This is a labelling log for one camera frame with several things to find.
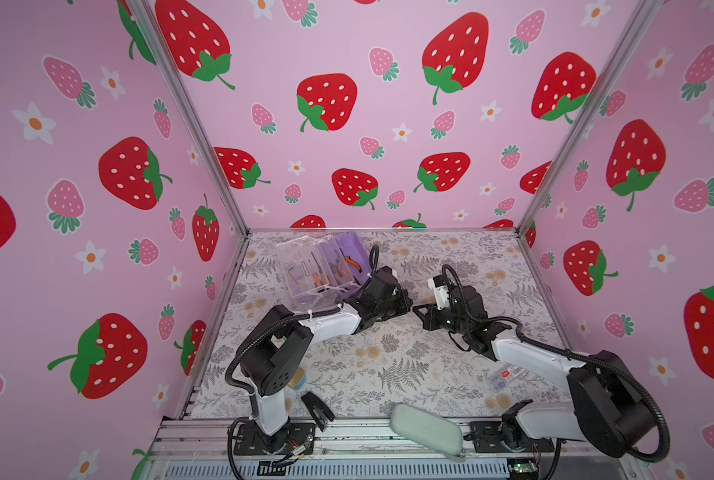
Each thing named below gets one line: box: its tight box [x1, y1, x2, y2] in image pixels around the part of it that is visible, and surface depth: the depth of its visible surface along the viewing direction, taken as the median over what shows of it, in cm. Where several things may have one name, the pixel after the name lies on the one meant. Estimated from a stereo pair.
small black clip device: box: [301, 391, 335, 432], surface depth 79 cm
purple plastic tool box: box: [276, 231, 372, 313], surface depth 105 cm
